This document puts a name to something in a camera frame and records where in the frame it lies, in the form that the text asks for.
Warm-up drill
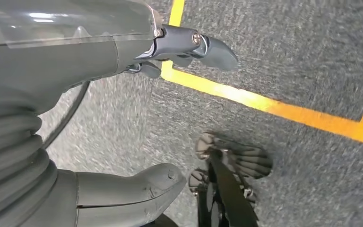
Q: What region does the yellow floor tape square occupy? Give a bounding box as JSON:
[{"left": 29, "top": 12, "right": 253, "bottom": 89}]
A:
[{"left": 160, "top": 0, "right": 363, "bottom": 145}]

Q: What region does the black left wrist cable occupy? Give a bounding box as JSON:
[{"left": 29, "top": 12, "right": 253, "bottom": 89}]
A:
[{"left": 42, "top": 80, "right": 91, "bottom": 150}]

